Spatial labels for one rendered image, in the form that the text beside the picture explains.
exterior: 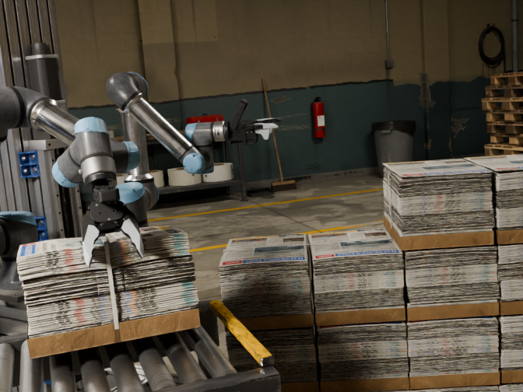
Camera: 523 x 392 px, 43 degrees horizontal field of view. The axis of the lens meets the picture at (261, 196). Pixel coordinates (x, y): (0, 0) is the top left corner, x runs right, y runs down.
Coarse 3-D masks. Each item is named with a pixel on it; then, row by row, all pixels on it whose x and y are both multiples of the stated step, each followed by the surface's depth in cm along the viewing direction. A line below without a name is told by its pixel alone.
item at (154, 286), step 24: (120, 240) 149; (144, 240) 150; (168, 240) 152; (144, 264) 150; (168, 264) 152; (192, 264) 154; (144, 288) 151; (168, 288) 153; (192, 288) 154; (144, 312) 151; (168, 312) 152
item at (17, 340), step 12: (204, 312) 181; (204, 324) 182; (216, 324) 183; (12, 336) 169; (24, 336) 169; (216, 336) 183; (132, 348) 176; (192, 348) 181; (48, 360) 169; (72, 360) 171; (108, 360) 174; (132, 360) 176; (48, 372) 170; (12, 384) 167
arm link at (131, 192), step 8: (120, 184) 252; (128, 184) 251; (136, 184) 250; (120, 192) 244; (128, 192) 244; (136, 192) 245; (144, 192) 249; (120, 200) 245; (128, 200) 244; (136, 200) 245; (144, 200) 249; (128, 208) 245; (136, 208) 246; (144, 208) 249; (136, 216) 246; (144, 216) 249
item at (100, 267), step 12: (108, 240) 153; (96, 252) 147; (120, 252) 149; (96, 264) 147; (120, 264) 148; (120, 276) 149; (108, 288) 148; (120, 288) 149; (108, 300) 149; (120, 300) 150; (108, 312) 149; (120, 312) 149
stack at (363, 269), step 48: (240, 240) 242; (288, 240) 237; (336, 240) 232; (384, 240) 227; (240, 288) 213; (288, 288) 212; (336, 288) 212; (384, 288) 211; (432, 288) 211; (480, 288) 210; (288, 336) 215; (336, 336) 214; (384, 336) 213; (432, 336) 213; (480, 336) 212
